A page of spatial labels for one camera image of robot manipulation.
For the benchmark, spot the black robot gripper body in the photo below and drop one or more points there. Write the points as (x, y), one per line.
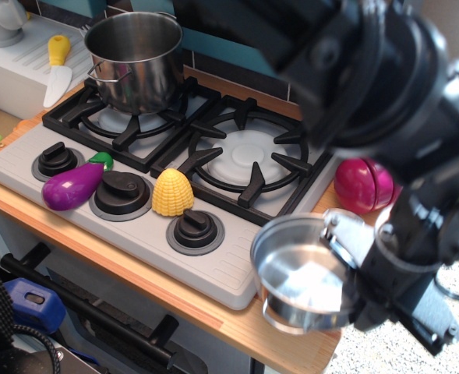
(381, 275)

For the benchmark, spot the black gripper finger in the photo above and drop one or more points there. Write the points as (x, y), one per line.
(371, 315)

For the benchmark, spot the small shallow steel pot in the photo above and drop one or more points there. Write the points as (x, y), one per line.
(304, 286)

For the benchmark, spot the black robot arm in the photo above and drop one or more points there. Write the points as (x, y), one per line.
(372, 80)

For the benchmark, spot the black right stove knob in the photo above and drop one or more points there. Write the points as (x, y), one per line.
(195, 233)

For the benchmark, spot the black stove knob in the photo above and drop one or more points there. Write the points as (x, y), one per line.
(195, 233)
(121, 196)
(54, 160)

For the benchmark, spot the grey toy stove top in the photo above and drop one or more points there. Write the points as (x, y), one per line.
(225, 275)

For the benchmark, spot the black middle stove knob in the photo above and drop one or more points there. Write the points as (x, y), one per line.
(121, 196)

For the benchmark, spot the black left stove knob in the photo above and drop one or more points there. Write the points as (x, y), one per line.
(54, 160)

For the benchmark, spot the tall steel stock pot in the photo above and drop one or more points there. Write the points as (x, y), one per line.
(137, 61)

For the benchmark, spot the magenta toy radish green leaves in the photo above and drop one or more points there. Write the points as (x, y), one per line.
(364, 186)

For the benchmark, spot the black right burner grate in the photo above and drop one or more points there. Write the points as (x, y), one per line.
(249, 161)

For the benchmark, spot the black burner grate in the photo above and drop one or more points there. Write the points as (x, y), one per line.
(249, 161)
(134, 140)

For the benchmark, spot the yellow toy corn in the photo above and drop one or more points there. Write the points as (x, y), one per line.
(172, 194)

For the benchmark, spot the black left burner grate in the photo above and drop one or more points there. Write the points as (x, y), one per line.
(134, 140)

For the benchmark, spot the purple toy eggplant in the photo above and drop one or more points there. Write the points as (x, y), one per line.
(70, 189)

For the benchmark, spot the blue plastic clamp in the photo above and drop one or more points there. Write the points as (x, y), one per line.
(35, 306)

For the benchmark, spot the white toy sink unit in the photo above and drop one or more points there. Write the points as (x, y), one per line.
(25, 69)

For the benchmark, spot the grey toy faucet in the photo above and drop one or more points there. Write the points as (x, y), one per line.
(12, 19)

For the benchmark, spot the black oven door handle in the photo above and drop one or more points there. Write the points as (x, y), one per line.
(152, 346)

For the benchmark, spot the yellow handled toy knife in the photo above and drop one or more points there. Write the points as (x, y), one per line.
(60, 75)

